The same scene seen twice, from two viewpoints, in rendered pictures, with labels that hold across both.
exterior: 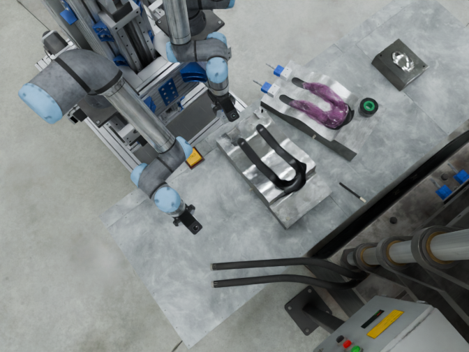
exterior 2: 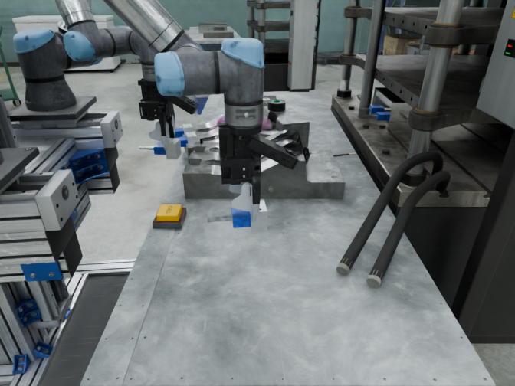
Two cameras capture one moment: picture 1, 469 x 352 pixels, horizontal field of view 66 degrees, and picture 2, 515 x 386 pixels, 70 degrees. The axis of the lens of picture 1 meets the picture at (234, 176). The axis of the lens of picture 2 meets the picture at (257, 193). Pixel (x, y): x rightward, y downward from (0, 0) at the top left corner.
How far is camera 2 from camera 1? 1.31 m
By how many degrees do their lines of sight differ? 54
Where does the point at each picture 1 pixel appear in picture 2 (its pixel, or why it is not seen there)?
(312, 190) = (317, 156)
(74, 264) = not seen: outside the picture
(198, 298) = (388, 315)
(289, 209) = (323, 173)
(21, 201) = not seen: outside the picture
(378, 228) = (388, 160)
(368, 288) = (451, 185)
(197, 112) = (93, 303)
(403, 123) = not seen: hidden behind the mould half
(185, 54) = (100, 35)
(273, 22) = (105, 221)
